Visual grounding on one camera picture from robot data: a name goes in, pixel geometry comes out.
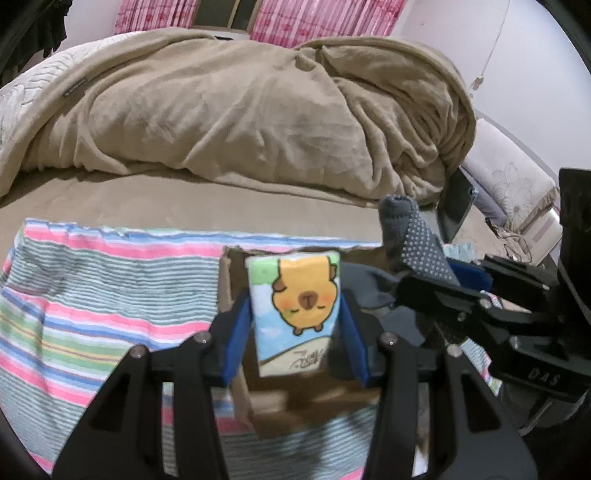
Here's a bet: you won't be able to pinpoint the dark grey sock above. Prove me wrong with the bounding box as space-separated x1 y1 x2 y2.
341 262 444 348

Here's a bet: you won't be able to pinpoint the grey dotted sock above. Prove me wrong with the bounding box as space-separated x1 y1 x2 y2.
379 195 459 285

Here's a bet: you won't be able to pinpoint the capybara tissue pack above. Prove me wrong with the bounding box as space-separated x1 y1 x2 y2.
245 250 341 377

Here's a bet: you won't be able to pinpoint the open cardboard box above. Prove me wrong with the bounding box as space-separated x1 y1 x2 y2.
218 245 388 438

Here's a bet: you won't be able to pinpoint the black smartphone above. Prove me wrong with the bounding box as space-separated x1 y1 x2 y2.
437 169 478 243

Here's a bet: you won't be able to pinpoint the cream embroidered pillow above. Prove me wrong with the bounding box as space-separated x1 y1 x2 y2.
463 118 558 232

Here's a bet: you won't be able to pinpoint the striped colourful towel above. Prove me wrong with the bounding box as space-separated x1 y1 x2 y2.
0 218 505 480

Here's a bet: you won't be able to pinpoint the beige fleece blanket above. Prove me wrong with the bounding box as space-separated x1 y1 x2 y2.
1 28 477 205

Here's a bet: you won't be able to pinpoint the pink curtain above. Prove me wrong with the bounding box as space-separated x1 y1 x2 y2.
114 0 406 48

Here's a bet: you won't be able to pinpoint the black hanging clothes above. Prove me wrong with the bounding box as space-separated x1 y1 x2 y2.
0 0 73 74

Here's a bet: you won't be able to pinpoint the black cable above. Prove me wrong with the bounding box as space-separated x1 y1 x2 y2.
484 216 537 266

